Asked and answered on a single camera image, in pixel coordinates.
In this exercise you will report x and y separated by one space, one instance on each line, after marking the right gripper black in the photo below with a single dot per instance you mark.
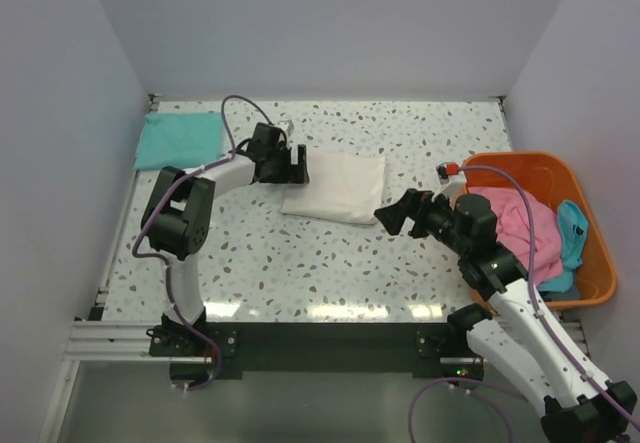
411 206

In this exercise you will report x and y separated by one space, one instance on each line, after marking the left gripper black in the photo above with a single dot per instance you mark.
293 173

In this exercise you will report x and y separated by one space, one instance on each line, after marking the white coca-cola t-shirt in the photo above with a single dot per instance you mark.
342 187

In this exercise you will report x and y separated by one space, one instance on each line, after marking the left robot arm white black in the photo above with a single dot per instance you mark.
176 221

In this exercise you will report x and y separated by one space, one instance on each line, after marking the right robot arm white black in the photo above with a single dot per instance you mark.
513 328

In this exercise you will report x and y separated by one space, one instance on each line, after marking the pink t-shirt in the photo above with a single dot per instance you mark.
513 230

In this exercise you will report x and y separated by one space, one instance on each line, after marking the folded teal t-shirt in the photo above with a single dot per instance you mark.
181 140

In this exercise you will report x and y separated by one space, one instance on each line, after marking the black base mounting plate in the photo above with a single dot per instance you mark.
229 350

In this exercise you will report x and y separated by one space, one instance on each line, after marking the orange plastic basket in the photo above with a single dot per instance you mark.
552 181

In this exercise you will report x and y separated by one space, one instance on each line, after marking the light blue t-shirt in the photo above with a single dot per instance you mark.
573 227

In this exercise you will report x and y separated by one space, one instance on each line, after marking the grey blue garment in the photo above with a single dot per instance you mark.
572 294

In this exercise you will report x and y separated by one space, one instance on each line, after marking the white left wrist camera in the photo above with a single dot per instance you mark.
287 126

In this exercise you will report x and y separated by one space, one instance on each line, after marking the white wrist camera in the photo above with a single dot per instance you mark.
452 180
287 126

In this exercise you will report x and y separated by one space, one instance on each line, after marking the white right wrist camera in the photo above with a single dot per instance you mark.
452 180

